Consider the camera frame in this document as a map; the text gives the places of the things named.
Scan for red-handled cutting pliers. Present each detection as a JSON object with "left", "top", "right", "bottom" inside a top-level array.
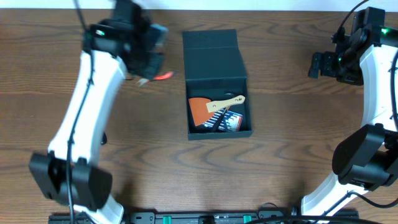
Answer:
[{"left": 137, "top": 71, "right": 175, "bottom": 86}]

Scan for orange scraper with wooden handle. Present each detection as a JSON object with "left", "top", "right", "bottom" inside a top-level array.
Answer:
[{"left": 188, "top": 95, "right": 246, "bottom": 127}]

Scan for small black-handled hammer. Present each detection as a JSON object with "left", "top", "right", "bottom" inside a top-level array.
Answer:
[{"left": 210, "top": 91, "right": 236, "bottom": 133}]

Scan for blue precision screwdriver set case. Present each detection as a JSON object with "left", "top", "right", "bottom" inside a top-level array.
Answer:
[{"left": 203, "top": 109, "right": 243, "bottom": 132}]

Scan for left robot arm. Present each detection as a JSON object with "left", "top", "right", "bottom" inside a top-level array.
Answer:
[{"left": 29, "top": 0, "right": 168, "bottom": 223}]

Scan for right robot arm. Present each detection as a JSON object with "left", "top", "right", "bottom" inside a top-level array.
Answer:
[{"left": 292, "top": 7, "right": 397, "bottom": 223}]

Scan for dark green open gift box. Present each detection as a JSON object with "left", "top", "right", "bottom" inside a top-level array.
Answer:
[{"left": 182, "top": 29, "right": 253, "bottom": 140}]

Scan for black mounting rail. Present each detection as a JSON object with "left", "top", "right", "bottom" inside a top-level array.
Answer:
[{"left": 48, "top": 208, "right": 359, "bottom": 224}]

